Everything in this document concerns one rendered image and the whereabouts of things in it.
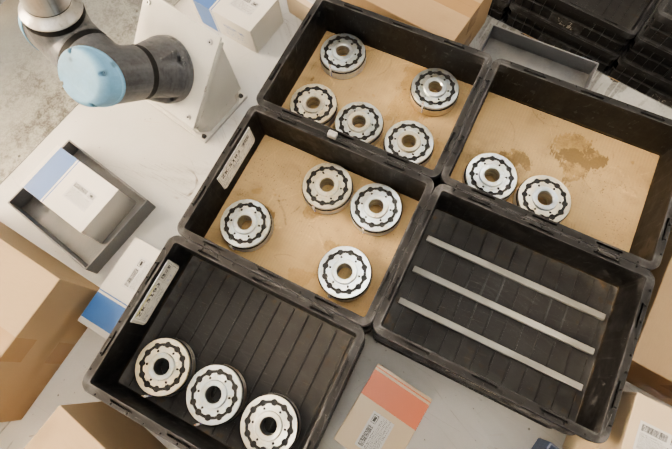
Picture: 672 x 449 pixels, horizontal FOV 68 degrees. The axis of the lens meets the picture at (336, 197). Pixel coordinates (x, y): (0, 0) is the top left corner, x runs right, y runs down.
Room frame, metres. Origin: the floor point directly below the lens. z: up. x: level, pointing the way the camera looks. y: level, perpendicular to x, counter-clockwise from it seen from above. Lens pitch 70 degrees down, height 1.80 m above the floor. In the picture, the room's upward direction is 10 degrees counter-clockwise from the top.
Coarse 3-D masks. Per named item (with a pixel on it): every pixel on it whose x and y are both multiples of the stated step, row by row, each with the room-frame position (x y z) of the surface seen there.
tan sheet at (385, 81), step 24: (312, 72) 0.66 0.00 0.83; (384, 72) 0.63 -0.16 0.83; (408, 72) 0.62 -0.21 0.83; (288, 96) 0.61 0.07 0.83; (336, 96) 0.59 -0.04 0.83; (360, 96) 0.58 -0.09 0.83; (384, 96) 0.57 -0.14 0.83; (408, 96) 0.56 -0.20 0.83; (384, 120) 0.51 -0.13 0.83; (408, 120) 0.50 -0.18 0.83; (432, 120) 0.49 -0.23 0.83; (456, 120) 0.48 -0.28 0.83; (408, 144) 0.44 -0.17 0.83; (432, 168) 0.38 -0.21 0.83
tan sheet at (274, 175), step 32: (256, 160) 0.47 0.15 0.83; (288, 160) 0.45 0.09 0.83; (320, 160) 0.44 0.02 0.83; (256, 192) 0.39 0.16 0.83; (288, 192) 0.38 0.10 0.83; (288, 224) 0.31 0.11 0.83; (320, 224) 0.30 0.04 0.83; (352, 224) 0.29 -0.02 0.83; (256, 256) 0.26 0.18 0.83; (288, 256) 0.25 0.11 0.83; (320, 256) 0.24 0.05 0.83; (384, 256) 0.21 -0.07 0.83; (320, 288) 0.17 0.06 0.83
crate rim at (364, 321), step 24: (288, 120) 0.49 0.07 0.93; (336, 144) 0.42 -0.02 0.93; (216, 168) 0.42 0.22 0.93; (408, 168) 0.35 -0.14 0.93; (192, 240) 0.28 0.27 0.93; (408, 240) 0.21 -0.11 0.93; (240, 264) 0.22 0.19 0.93; (288, 288) 0.16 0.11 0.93; (384, 288) 0.14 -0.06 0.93; (336, 312) 0.11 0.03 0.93
